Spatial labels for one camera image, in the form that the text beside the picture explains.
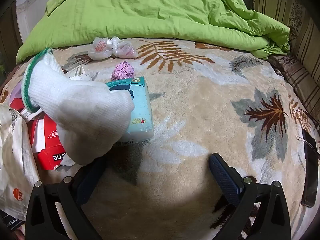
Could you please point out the green quilt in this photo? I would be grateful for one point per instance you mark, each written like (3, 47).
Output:
(150, 10)

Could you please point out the white crumpled paper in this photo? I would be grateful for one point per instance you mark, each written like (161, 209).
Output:
(77, 75)

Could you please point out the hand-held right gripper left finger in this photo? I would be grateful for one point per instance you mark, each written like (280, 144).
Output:
(86, 182)

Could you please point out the red and white carton box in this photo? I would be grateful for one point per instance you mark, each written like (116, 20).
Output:
(47, 155)

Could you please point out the white plastic bag red print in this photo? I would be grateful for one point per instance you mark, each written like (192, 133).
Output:
(126, 49)
(100, 48)

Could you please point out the striped fabric headboard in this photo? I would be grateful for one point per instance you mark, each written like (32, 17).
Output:
(275, 2)

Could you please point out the black flat device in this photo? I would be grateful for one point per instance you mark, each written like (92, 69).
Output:
(308, 170)

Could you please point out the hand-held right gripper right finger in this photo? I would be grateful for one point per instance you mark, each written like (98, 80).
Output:
(225, 177)

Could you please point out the teal tissue pack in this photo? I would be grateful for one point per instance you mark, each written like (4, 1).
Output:
(141, 105)

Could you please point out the purple crumpled paper ball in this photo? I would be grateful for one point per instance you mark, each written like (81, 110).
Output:
(122, 71)

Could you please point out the purple plastic wrapper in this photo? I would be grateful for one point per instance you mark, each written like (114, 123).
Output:
(15, 92)

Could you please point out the beige leaf-print blanket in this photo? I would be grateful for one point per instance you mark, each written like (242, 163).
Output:
(200, 105)

